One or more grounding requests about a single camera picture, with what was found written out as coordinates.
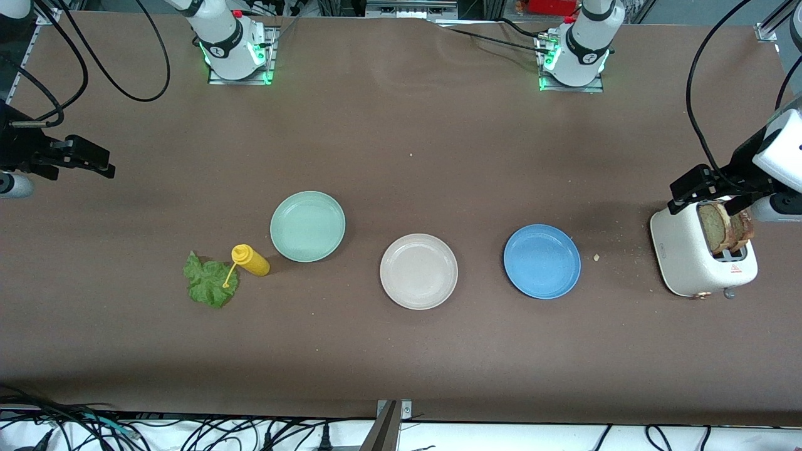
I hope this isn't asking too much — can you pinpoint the toasted bread slice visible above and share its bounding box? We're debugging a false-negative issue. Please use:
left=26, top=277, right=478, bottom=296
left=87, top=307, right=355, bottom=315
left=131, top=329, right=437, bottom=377
left=727, top=210, right=755, bottom=251
left=697, top=202, right=734, bottom=254

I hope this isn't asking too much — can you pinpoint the green lettuce leaf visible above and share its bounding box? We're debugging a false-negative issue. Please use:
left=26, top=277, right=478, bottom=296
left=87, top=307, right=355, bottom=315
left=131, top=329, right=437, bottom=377
left=183, top=251, right=240, bottom=309

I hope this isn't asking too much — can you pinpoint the blue plate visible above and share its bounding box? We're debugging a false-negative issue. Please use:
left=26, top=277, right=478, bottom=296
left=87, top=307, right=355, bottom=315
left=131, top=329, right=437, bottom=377
left=503, top=224, right=582, bottom=300

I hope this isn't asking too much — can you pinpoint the green plate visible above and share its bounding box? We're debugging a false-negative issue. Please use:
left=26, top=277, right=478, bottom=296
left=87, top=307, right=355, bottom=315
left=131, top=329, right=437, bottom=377
left=269, top=190, right=346, bottom=263

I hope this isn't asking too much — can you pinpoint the beige plate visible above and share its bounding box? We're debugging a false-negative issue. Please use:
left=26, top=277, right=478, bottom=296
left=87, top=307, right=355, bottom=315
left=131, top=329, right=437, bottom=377
left=380, top=233, right=459, bottom=311

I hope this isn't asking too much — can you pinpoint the white toaster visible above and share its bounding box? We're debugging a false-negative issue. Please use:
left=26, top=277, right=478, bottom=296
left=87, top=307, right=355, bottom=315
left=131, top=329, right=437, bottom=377
left=650, top=199, right=759, bottom=299

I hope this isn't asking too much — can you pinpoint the yellow mustard squeeze bottle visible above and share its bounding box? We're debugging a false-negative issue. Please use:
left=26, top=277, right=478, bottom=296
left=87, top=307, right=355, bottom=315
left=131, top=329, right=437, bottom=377
left=222, top=244, right=271, bottom=289

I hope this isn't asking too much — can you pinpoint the red box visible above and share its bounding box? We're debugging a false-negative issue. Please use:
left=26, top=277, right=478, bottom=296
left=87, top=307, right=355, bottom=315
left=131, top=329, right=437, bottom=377
left=517, top=0, right=578, bottom=16

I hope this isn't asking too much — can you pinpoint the grey metal rack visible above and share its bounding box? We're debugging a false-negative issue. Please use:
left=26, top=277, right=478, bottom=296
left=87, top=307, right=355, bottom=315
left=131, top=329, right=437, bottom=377
left=365, top=0, right=459, bottom=21

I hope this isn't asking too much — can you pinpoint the aluminium table edge rail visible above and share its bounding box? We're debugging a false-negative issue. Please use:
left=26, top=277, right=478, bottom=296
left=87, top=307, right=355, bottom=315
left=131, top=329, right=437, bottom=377
left=9, top=22, right=39, bottom=104

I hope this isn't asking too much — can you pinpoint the aluminium frame profile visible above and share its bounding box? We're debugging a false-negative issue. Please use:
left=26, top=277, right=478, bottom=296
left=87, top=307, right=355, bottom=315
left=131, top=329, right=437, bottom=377
left=755, top=0, right=802, bottom=43

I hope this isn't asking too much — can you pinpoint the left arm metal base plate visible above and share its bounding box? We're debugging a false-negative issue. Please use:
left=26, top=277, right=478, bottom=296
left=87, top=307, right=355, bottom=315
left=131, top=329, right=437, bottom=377
left=538, top=34, right=605, bottom=93

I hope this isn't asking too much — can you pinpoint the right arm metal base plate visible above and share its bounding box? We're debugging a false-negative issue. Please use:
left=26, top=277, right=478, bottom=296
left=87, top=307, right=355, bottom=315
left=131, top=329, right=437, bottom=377
left=207, top=25, right=277, bottom=86

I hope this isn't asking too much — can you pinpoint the black looped cable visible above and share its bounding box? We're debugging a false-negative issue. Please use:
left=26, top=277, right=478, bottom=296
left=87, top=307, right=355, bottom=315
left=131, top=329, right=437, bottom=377
left=645, top=425, right=675, bottom=451

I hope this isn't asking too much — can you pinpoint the black base power cable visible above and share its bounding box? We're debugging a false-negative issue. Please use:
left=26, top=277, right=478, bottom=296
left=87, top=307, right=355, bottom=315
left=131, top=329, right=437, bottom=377
left=439, top=18, right=555, bottom=57

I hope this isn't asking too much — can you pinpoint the teal network cable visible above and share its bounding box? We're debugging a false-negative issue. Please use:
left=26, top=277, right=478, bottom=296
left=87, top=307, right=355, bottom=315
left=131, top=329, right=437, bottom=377
left=78, top=412, right=137, bottom=437

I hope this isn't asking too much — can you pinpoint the white cable shelf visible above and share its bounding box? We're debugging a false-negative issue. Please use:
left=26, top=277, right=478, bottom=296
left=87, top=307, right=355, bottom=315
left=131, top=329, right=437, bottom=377
left=0, top=404, right=802, bottom=451

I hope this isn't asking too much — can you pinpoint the aluminium edge bracket profile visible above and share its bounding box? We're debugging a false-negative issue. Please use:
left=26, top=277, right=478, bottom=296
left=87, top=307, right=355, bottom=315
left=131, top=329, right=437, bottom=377
left=359, top=399, right=414, bottom=451

